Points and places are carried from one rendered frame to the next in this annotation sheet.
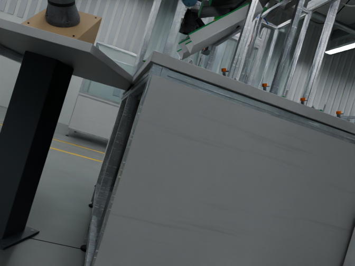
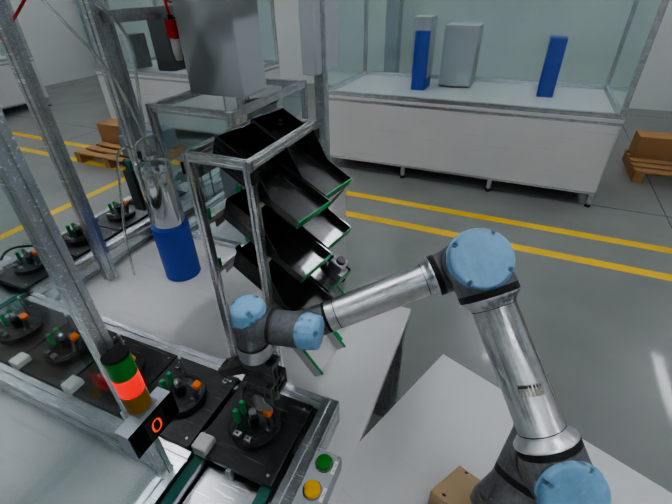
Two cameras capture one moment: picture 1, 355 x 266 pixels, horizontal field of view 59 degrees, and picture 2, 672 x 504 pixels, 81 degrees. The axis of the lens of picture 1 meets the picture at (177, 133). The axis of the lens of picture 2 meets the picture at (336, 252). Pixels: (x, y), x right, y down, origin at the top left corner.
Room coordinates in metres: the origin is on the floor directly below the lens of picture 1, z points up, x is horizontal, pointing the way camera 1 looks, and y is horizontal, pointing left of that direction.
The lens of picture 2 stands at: (1.96, 0.61, 1.98)
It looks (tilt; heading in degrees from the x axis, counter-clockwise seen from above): 34 degrees down; 217
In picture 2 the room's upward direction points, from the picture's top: 1 degrees counter-clockwise
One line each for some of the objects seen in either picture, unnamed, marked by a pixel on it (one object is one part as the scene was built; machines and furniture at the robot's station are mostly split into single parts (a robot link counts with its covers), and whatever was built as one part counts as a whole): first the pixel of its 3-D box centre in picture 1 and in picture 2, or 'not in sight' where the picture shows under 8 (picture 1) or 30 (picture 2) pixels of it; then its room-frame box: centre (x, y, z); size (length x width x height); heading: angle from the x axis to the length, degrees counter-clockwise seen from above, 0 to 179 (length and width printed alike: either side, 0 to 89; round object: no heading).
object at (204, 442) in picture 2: not in sight; (204, 445); (1.71, -0.03, 0.97); 0.05 x 0.05 x 0.04; 13
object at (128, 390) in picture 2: not in sight; (128, 381); (1.80, -0.03, 1.34); 0.05 x 0.05 x 0.05
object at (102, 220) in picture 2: not in sight; (118, 208); (1.15, -1.44, 1.01); 0.24 x 0.24 x 0.13; 13
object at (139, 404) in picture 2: not in sight; (135, 397); (1.80, -0.03, 1.29); 0.05 x 0.05 x 0.05
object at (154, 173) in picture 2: not in sight; (157, 182); (1.19, -0.88, 1.32); 0.14 x 0.14 x 0.38
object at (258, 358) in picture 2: (197, 8); (255, 347); (1.58, 0.09, 1.31); 0.08 x 0.08 x 0.05
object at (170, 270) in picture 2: not in sight; (176, 248); (1.19, -0.88, 1.00); 0.16 x 0.16 x 0.27
